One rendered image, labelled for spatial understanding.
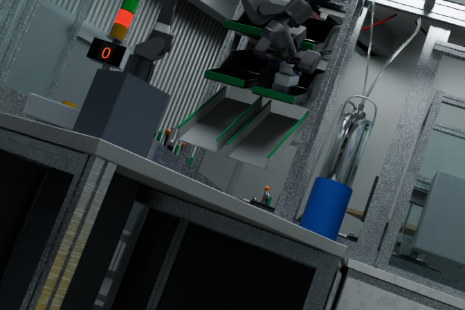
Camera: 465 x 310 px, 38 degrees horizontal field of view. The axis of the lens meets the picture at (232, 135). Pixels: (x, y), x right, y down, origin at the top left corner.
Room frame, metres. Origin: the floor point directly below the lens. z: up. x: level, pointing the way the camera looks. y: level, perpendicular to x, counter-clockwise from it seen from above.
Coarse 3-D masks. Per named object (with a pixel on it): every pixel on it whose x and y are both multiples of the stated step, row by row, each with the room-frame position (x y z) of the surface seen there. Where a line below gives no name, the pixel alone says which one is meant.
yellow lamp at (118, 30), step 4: (116, 24) 2.19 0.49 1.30; (120, 24) 2.18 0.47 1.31; (112, 28) 2.19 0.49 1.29; (116, 28) 2.18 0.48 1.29; (120, 28) 2.19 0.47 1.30; (124, 28) 2.19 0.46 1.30; (112, 32) 2.19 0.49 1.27; (116, 32) 2.18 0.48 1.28; (120, 32) 2.19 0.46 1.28; (124, 32) 2.20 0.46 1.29; (112, 36) 2.19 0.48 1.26; (116, 36) 2.18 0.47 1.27; (120, 36) 2.19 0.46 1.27; (124, 36) 2.20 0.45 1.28
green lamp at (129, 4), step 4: (124, 0) 2.19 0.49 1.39; (128, 0) 2.18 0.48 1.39; (132, 0) 2.19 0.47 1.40; (136, 0) 2.19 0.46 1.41; (124, 4) 2.19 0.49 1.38; (128, 4) 2.18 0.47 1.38; (132, 4) 2.19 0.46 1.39; (136, 4) 2.20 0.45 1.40; (120, 8) 2.19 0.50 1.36; (124, 8) 2.19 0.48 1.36; (128, 8) 2.19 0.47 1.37; (132, 8) 2.19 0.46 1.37; (132, 12) 2.20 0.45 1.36
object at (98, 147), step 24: (0, 120) 1.44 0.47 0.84; (24, 120) 1.36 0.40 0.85; (72, 144) 1.20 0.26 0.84; (96, 144) 1.15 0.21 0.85; (120, 168) 1.29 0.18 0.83; (144, 168) 1.21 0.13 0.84; (168, 192) 1.63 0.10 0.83; (192, 192) 1.30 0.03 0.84; (216, 192) 1.33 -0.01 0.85; (240, 216) 1.42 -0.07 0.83; (264, 216) 1.43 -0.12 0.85; (312, 240) 1.55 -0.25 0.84
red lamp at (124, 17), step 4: (120, 12) 2.19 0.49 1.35; (124, 12) 2.18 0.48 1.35; (128, 12) 2.19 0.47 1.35; (116, 16) 2.20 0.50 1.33; (120, 16) 2.19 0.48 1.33; (124, 16) 2.18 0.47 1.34; (128, 16) 2.19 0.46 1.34; (132, 16) 2.21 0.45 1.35; (116, 20) 2.19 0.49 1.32; (120, 20) 2.18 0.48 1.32; (124, 20) 2.19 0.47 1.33; (128, 20) 2.19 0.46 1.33; (124, 24) 2.19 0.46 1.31; (128, 24) 2.20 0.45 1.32
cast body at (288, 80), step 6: (282, 66) 1.85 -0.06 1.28; (288, 66) 1.84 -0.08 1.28; (282, 72) 1.85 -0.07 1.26; (288, 72) 1.84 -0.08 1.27; (294, 72) 1.84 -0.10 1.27; (276, 78) 1.86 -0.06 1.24; (282, 78) 1.85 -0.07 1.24; (288, 78) 1.84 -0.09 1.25; (294, 78) 1.86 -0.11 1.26; (282, 84) 1.85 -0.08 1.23; (288, 84) 1.84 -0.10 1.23; (294, 84) 1.87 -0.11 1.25
